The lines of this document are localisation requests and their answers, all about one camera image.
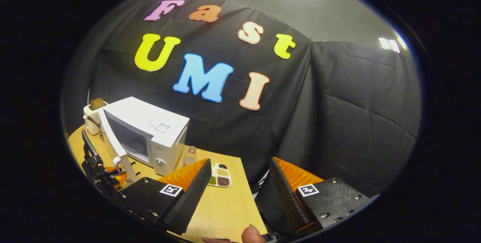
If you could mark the ceiling light panel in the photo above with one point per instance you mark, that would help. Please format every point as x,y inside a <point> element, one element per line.
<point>389,44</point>

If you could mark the clear plastic bottle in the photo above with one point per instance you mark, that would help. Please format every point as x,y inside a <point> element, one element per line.
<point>189,158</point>

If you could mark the white divided bean dish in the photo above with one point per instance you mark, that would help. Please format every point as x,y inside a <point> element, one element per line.
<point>221,177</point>

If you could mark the brown bread slice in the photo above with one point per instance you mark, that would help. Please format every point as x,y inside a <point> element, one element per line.
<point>97,104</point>

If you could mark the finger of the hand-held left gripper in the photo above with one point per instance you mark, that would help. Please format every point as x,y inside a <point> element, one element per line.
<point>120,179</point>
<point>109,169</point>

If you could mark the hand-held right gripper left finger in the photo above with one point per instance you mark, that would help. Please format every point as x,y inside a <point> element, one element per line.
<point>193,201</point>

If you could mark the white microwave oven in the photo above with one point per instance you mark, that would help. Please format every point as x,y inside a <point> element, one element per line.
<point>150,122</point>

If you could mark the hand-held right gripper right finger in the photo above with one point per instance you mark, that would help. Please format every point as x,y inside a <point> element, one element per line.
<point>287,201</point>

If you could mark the white toaster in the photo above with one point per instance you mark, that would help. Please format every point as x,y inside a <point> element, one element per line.
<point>91,122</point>

